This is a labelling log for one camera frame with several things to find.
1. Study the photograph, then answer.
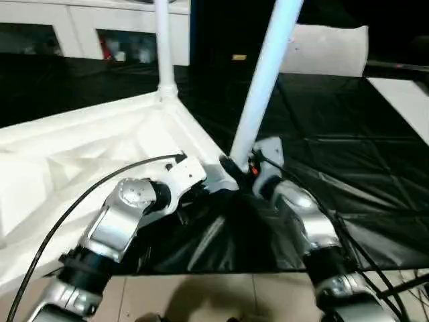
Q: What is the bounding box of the white plastic table leg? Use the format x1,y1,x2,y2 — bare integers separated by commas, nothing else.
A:
229,0,306,168
154,0,179,102

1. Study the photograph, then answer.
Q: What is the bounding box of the white plastic table top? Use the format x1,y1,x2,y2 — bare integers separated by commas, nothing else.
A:
0,89,239,280

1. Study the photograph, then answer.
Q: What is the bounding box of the black padded mat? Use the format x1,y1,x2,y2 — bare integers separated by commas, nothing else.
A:
0,52,429,274

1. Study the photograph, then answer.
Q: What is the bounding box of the dark left robot foot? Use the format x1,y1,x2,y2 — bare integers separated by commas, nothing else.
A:
137,311,169,322

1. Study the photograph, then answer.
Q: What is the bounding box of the white curved plastic panel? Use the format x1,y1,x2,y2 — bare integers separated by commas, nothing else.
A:
278,23,369,78

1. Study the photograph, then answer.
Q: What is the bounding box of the white flat board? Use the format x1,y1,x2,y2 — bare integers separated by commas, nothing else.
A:
367,76,429,138

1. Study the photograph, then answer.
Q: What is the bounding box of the black metal rod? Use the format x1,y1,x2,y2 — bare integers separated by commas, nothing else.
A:
378,274,429,300

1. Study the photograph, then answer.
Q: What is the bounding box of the white glass-door cabinet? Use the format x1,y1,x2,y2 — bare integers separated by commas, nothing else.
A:
0,0,192,67

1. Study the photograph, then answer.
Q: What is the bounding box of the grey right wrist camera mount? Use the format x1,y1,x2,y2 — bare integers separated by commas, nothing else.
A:
249,136,286,199

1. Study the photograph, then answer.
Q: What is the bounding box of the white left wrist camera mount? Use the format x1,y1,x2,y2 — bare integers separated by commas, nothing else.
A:
160,154,208,215

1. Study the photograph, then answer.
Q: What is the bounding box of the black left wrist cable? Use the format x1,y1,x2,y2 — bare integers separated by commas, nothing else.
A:
9,153,188,322

